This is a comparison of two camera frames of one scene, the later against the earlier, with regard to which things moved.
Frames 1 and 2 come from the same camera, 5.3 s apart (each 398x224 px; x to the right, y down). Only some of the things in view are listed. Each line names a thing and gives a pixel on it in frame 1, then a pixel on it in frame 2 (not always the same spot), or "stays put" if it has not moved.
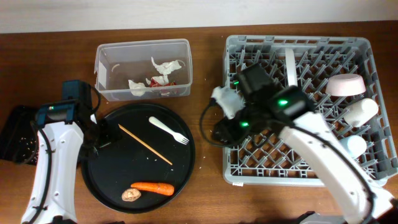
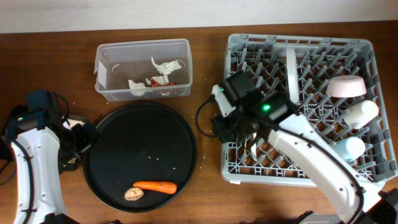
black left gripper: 111,133 to 87,135
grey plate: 291,67 stays put
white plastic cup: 358,113 stays put
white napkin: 165,68 stays put
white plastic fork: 177,136 to 254,149
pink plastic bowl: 345,84 stays put
